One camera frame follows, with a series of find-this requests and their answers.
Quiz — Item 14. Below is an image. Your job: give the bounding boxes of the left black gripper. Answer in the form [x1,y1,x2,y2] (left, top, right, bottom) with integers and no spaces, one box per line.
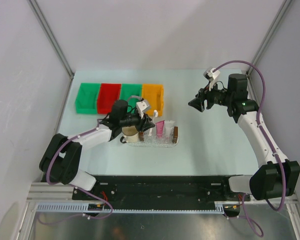
[120,110,155,133]

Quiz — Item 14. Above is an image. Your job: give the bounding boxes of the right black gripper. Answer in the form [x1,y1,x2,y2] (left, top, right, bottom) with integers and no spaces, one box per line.
[188,80,234,113]

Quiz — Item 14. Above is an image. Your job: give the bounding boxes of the pink toothpaste tube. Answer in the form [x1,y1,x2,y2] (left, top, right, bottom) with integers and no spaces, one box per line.
[155,120,165,138]

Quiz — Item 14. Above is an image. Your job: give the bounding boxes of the white pink toothbrush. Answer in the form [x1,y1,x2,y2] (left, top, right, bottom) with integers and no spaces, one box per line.
[148,109,159,137]

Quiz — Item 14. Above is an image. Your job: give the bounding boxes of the clear holder with brown ends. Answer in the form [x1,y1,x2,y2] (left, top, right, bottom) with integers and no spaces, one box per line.
[138,126,180,147]

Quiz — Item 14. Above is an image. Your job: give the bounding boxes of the white toothpaste tube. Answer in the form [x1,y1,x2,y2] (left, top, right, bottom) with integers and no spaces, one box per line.
[164,120,175,139]

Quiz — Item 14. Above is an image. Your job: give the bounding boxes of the cream enamel mug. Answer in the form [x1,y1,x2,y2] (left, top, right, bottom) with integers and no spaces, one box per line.
[120,126,139,144]

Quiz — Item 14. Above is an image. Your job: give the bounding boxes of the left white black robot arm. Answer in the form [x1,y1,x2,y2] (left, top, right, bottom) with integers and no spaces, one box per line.
[39,98,155,200]

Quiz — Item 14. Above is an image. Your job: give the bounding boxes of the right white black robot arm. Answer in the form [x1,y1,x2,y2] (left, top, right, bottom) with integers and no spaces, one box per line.
[188,69,300,201]

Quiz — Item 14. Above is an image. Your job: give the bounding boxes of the clear oval glass tray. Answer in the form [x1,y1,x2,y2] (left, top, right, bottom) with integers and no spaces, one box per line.
[120,126,180,148]

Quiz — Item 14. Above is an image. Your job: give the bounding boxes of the yellow plastic bin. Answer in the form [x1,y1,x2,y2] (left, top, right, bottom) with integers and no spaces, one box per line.
[141,84,164,117]

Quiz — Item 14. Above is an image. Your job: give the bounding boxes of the green plastic bin middle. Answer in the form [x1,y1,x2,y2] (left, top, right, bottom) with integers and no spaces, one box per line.
[119,83,142,112]

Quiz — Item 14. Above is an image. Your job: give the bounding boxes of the green plastic bin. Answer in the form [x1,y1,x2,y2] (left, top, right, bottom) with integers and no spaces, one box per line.
[119,83,142,112]
[75,82,101,115]

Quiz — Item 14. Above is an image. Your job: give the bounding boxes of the red plastic bin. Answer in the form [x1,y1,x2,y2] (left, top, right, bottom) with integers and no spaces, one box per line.
[96,83,122,115]

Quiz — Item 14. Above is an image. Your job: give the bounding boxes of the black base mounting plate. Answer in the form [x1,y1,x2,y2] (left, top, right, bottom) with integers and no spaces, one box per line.
[71,176,253,209]

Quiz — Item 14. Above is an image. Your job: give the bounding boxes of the green plastic bin left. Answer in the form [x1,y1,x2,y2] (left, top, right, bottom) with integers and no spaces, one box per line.
[75,82,101,115]

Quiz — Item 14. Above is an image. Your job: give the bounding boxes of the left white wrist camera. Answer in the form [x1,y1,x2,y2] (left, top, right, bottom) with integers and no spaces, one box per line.
[136,99,151,119]

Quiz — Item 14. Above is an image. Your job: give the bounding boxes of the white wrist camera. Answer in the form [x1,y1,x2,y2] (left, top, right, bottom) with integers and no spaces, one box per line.
[136,99,151,119]
[203,67,221,91]

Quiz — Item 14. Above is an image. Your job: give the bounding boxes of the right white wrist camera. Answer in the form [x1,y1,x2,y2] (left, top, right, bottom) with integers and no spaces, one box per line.
[203,67,221,91]

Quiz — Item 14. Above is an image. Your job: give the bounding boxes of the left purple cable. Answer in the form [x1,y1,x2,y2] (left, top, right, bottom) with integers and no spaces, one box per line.
[37,94,143,225]

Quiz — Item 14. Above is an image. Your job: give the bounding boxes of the white slotted cable duct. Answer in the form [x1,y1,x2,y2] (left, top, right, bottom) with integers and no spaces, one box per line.
[34,199,243,215]

